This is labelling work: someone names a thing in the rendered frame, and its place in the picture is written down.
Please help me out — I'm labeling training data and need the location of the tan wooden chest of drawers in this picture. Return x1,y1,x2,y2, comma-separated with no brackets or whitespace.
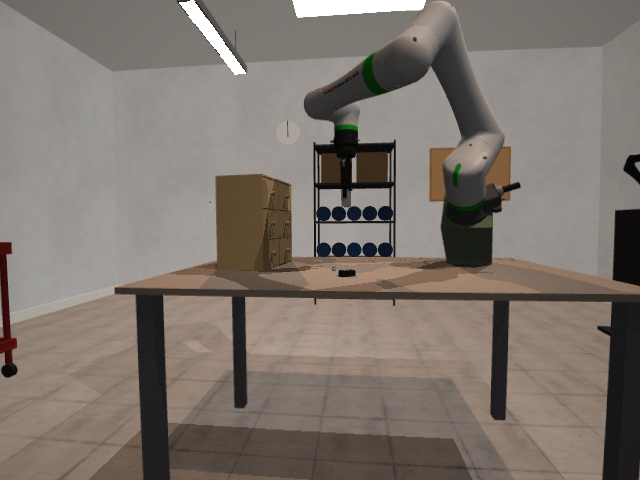
216,174,292,271

